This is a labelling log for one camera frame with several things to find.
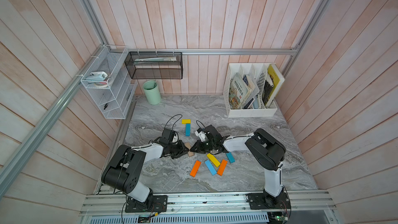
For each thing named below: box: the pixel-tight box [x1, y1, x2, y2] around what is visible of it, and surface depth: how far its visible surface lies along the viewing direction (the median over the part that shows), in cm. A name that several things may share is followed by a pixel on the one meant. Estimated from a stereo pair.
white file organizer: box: [222, 62, 286, 118], surface depth 106 cm
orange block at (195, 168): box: [189, 160, 202, 178], surface depth 86 cm
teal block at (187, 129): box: [185, 123, 192, 137], surface depth 105 cm
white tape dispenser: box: [85, 71, 109, 88], surface depth 70 cm
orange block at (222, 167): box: [217, 159, 228, 177], surface depth 87 cm
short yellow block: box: [181, 119, 192, 125], surface depth 106 cm
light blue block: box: [204, 159, 218, 176], surface depth 86 cm
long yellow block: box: [206, 152, 221, 168], surface depth 88 cm
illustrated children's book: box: [229, 72, 252, 110], surface depth 103 cm
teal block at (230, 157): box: [225, 151, 236, 164], surface depth 90 cm
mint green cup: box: [142, 79, 162, 106], surface depth 110 cm
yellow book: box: [264, 64, 280, 106], surface depth 100 cm
